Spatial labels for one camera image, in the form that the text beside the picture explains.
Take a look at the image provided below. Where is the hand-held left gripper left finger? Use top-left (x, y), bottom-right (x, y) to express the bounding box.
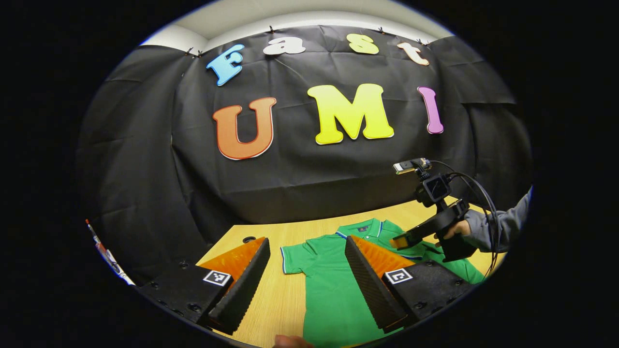
top-left (138, 236), bottom-right (271, 335)

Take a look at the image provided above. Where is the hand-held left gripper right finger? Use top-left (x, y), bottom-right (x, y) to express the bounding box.
top-left (344, 235), bottom-right (473, 334)

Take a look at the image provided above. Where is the green T-shirt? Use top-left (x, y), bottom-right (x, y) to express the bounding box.
top-left (280, 218), bottom-right (486, 348)

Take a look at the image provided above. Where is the black backdrop cloth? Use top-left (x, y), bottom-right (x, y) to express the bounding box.
top-left (77, 24), bottom-right (532, 286)

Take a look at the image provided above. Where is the white red printed strip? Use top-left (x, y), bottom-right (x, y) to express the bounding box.
top-left (85, 219), bottom-right (136, 287)

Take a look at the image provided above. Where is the black cable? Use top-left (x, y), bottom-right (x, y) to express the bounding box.
top-left (429, 159), bottom-right (501, 278)

